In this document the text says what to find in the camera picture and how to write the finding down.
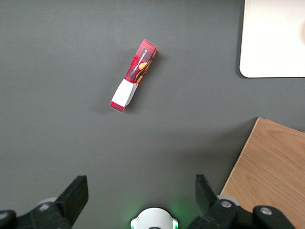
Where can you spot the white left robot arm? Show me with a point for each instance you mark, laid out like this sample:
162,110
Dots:
155,218

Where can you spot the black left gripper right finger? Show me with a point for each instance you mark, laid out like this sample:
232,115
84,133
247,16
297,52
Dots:
209,205

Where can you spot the beige plastic tray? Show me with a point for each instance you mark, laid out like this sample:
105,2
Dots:
267,47

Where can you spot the wooden drawer cabinet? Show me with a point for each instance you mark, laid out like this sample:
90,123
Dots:
269,167

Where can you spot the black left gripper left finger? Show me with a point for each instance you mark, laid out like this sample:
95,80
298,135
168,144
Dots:
69,202

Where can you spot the red cookie box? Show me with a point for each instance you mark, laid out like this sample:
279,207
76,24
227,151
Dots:
140,64

